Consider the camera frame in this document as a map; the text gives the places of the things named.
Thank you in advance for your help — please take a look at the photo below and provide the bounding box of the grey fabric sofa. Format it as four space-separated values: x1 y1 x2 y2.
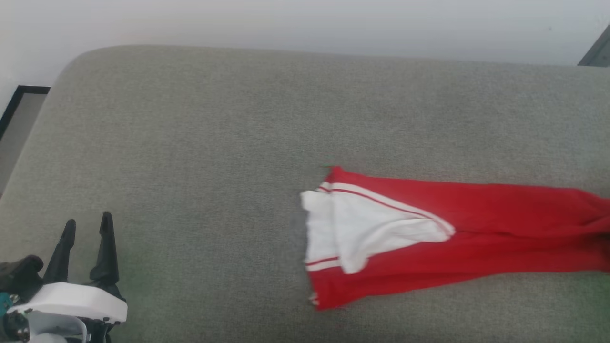
0 45 610 343

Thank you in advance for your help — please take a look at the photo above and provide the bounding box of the black baseboard strip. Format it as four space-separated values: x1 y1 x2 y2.
0 85 51 140

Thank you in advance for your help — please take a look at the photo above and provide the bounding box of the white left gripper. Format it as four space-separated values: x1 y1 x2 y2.
7 212 129 324

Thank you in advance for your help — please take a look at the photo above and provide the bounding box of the red and white shirt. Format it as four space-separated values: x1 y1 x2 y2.
300 165 610 311

